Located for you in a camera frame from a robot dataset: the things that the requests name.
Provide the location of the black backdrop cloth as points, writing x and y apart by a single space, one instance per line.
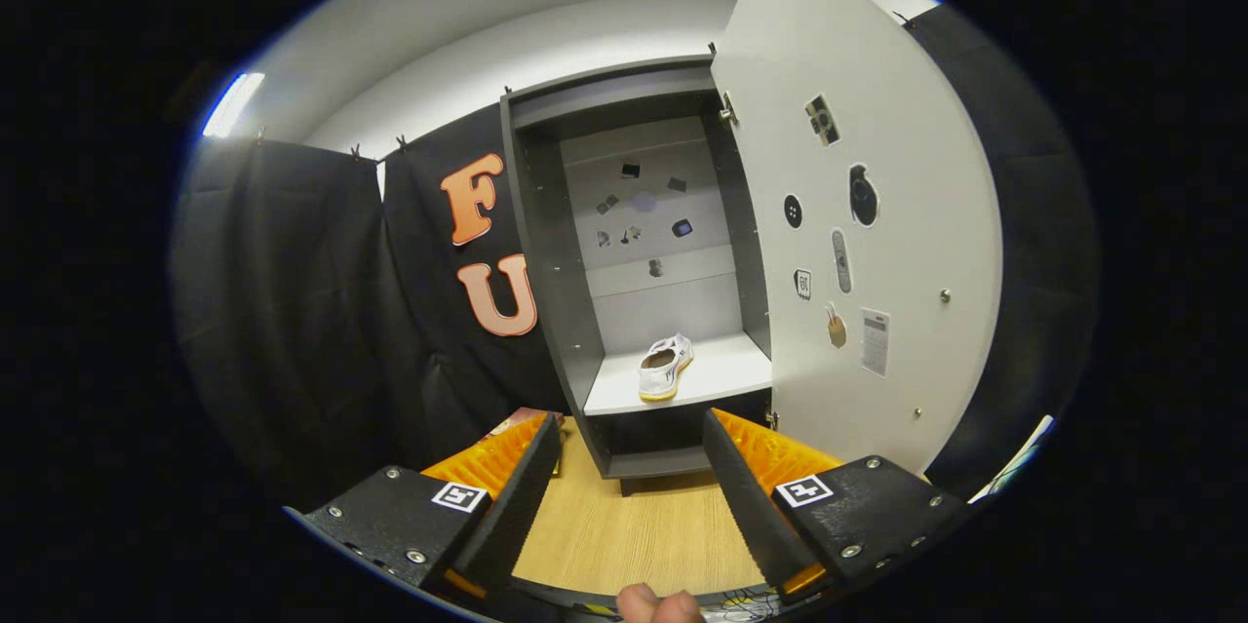
292 311

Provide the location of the white cabinet shelf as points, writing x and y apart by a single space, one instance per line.
721 374

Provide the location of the white shoe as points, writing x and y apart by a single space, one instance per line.
663 369

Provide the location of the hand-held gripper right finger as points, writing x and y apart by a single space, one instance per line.
746 506

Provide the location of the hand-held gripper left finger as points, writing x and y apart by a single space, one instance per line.
522 496

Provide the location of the dark grey shoe cabinet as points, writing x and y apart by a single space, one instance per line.
546 262

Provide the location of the beige shoe cabinet door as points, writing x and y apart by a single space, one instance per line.
916 165

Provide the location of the brown book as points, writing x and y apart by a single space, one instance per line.
517 420

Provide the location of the ceiling tube light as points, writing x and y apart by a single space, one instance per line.
234 104

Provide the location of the white board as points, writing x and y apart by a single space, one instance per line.
1019 457

